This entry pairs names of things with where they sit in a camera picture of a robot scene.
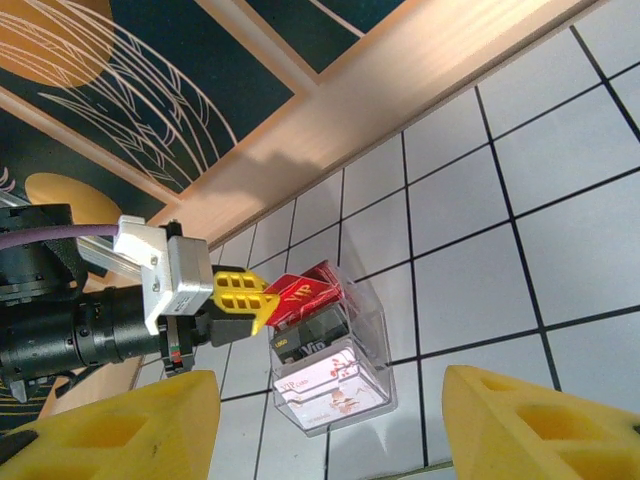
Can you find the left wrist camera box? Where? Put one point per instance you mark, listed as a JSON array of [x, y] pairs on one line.
[[187, 270]]

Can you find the clear acrylic tiered card stand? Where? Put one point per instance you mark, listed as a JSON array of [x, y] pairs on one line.
[[375, 350]]

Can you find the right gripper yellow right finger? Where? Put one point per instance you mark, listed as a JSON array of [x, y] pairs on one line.
[[540, 440]]

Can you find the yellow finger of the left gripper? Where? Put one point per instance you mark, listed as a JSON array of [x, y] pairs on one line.
[[240, 280], [250, 305]]

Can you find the black VIP card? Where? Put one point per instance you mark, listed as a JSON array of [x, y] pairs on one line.
[[310, 342]]

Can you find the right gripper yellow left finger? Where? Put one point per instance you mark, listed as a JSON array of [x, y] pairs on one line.
[[125, 435]]

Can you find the white VIP card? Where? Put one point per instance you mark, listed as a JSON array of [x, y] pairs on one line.
[[330, 395]]

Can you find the red VIP card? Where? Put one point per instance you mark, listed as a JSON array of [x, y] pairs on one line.
[[325, 270], [300, 300]]

